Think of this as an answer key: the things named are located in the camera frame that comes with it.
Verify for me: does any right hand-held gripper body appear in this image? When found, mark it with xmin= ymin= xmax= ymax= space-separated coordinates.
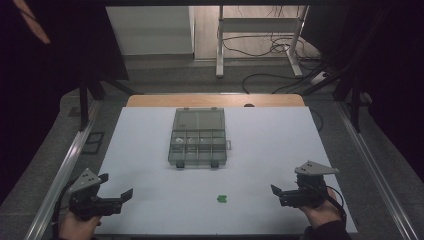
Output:
xmin=279 ymin=160 xmax=339 ymax=209

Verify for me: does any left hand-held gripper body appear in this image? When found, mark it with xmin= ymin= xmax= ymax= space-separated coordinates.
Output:
xmin=68 ymin=168 xmax=123 ymax=222

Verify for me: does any clear grey plastic organizer box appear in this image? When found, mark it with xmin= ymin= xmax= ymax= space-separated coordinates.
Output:
xmin=167 ymin=107 xmax=232 ymax=169

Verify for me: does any person's right hand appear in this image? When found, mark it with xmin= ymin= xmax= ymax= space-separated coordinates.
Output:
xmin=298 ymin=189 xmax=343 ymax=230

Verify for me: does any person's left hand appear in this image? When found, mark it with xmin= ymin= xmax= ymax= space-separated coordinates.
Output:
xmin=58 ymin=210 xmax=103 ymax=240

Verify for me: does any white table cover sheet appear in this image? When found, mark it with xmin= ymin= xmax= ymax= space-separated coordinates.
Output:
xmin=94 ymin=106 xmax=358 ymax=236

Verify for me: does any black metal stand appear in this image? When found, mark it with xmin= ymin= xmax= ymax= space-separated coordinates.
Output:
xmin=78 ymin=76 xmax=145 ymax=132
xmin=332 ymin=74 xmax=365 ymax=134

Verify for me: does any dark curtain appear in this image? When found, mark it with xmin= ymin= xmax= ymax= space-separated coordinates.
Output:
xmin=301 ymin=4 xmax=424 ymax=183
xmin=0 ymin=0 xmax=130 ymax=206

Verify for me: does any white power strip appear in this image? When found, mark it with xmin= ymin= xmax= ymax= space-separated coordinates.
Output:
xmin=311 ymin=71 xmax=328 ymax=85

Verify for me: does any white cabinet panel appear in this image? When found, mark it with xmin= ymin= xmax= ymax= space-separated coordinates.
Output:
xmin=105 ymin=5 xmax=195 ymax=56

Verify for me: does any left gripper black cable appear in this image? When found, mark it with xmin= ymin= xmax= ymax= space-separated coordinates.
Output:
xmin=50 ymin=178 xmax=79 ymax=236

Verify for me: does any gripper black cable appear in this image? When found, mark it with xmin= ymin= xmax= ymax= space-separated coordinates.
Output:
xmin=50 ymin=178 xmax=79 ymax=236
xmin=324 ymin=185 xmax=348 ymax=225

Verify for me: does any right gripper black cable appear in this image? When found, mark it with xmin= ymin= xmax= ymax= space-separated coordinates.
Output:
xmin=324 ymin=185 xmax=348 ymax=225

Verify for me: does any aluminium floor rail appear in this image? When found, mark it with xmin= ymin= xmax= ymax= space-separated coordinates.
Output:
xmin=23 ymin=99 xmax=102 ymax=240
xmin=335 ymin=100 xmax=419 ymax=240

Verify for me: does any black rectangular floor frame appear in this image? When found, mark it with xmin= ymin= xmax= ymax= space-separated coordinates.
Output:
xmin=81 ymin=131 xmax=106 ymax=155

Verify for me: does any black floor cable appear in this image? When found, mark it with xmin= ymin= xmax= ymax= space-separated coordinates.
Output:
xmin=241 ymin=72 xmax=318 ymax=95

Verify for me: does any tangle of black cables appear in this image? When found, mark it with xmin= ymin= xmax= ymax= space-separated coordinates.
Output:
xmin=221 ymin=31 xmax=323 ymax=64

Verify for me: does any white metal desk frame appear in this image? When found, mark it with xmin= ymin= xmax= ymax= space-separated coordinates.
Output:
xmin=215 ymin=4 xmax=310 ymax=79

